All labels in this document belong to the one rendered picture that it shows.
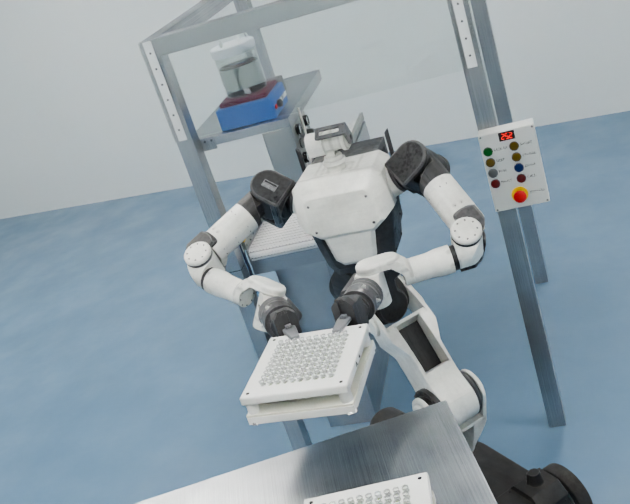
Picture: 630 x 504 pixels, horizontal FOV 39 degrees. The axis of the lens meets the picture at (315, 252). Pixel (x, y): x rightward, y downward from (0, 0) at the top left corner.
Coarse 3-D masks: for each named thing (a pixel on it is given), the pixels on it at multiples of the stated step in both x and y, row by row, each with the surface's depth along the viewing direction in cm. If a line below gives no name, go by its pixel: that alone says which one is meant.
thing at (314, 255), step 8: (360, 128) 423; (360, 136) 414; (368, 136) 432; (248, 248) 327; (248, 256) 326; (280, 256) 324; (288, 256) 323; (296, 256) 323; (304, 256) 322; (312, 256) 321; (320, 256) 321; (256, 264) 327; (264, 264) 326; (272, 264) 326; (280, 264) 325; (288, 264) 325; (296, 264) 324; (304, 264) 323; (256, 272) 328; (264, 272) 328
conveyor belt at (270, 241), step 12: (264, 228) 338; (276, 228) 334; (288, 228) 330; (300, 228) 327; (264, 240) 327; (276, 240) 323; (288, 240) 320; (300, 240) 318; (312, 240) 316; (252, 252) 323; (264, 252) 321; (276, 252) 320; (288, 252) 320
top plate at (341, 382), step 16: (304, 336) 208; (352, 336) 201; (272, 352) 206; (352, 352) 195; (256, 368) 201; (272, 368) 199; (336, 368) 191; (352, 368) 189; (256, 384) 195; (272, 384) 193; (288, 384) 191; (304, 384) 189; (320, 384) 187; (336, 384) 185; (240, 400) 192; (256, 400) 191; (272, 400) 190
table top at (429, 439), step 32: (416, 416) 199; (448, 416) 196; (320, 448) 199; (352, 448) 196; (384, 448) 192; (416, 448) 189; (448, 448) 186; (224, 480) 199; (256, 480) 196; (288, 480) 192; (320, 480) 189; (352, 480) 186; (384, 480) 183; (448, 480) 177; (480, 480) 174
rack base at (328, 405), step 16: (368, 352) 202; (368, 368) 199; (352, 384) 192; (288, 400) 194; (304, 400) 192; (320, 400) 190; (336, 400) 188; (256, 416) 193; (272, 416) 192; (288, 416) 191; (304, 416) 190; (320, 416) 189
